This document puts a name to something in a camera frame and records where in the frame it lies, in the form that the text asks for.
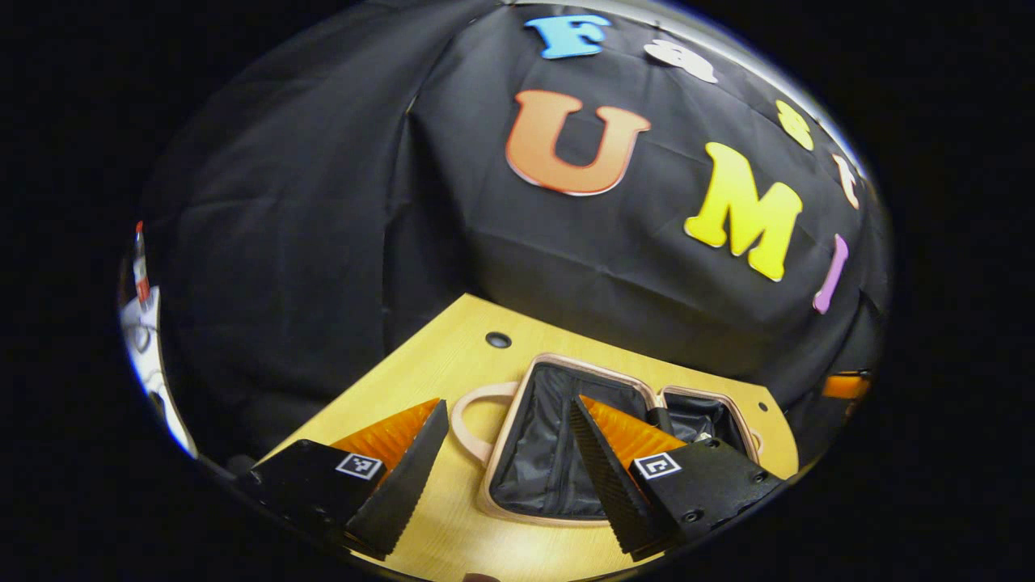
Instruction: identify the small pink suitcase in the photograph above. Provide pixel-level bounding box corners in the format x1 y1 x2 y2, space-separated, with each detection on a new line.
450 353 766 529

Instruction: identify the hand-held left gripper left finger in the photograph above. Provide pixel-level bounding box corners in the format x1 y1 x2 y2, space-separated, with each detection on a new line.
234 399 450 563

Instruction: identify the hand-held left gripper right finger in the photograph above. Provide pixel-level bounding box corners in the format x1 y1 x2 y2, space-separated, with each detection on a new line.
568 395 785 563

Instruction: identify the red white object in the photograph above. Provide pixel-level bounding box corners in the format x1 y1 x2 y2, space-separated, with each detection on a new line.
132 221 154 312

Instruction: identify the white sheet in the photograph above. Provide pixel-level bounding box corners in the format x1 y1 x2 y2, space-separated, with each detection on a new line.
120 287 199 458

